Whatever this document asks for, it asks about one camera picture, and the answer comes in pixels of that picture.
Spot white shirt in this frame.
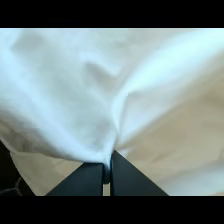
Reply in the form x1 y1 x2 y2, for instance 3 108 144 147
0 28 224 197

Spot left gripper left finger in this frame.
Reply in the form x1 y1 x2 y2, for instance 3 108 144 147
45 162 105 197

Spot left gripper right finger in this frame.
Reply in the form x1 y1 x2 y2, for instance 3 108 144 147
109 149 169 197

